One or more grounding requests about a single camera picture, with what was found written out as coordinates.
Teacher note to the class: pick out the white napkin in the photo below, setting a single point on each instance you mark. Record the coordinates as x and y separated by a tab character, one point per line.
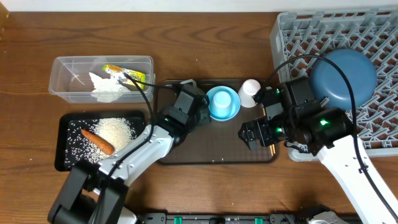
107	90

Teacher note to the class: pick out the clear plastic bin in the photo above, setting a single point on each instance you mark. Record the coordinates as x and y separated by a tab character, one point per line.
70	78

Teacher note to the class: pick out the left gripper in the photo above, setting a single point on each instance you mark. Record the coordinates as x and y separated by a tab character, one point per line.
206	116

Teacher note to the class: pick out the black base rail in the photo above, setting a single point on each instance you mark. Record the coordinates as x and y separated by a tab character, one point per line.
275	218

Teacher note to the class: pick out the dark blue plate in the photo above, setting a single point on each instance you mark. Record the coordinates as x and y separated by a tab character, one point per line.
326	81

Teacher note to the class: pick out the orange carrot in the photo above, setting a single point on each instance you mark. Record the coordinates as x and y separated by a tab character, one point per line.
103	146

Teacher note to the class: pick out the right wooden chopstick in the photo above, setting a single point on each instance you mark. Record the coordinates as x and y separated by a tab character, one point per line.
272	149

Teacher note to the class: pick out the light blue bowl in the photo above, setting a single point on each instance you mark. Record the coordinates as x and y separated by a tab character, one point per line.
236	104

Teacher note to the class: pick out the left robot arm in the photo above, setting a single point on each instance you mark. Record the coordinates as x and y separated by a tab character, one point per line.
95	193

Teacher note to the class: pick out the white rice pile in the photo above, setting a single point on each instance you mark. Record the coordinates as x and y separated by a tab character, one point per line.
114	131

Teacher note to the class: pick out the yellow-green snack wrapper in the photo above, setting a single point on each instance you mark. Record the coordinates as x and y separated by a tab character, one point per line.
119	74

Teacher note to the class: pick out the black plastic tray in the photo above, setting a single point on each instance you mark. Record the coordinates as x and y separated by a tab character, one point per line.
73	147

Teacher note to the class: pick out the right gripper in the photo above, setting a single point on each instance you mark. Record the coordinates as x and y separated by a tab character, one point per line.
262	124

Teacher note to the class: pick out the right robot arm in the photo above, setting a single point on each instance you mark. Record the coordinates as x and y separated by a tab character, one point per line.
331	136

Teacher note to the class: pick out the brown serving tray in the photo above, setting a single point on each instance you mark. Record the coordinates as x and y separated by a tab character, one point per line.
218	142

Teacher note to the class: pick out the grey dishwasher rack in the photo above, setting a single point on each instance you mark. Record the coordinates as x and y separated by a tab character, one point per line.
373	32

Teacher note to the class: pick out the light blue cup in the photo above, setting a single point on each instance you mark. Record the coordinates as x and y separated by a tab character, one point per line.
221	105

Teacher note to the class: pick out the white cup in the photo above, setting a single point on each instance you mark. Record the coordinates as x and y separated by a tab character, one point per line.
246	92

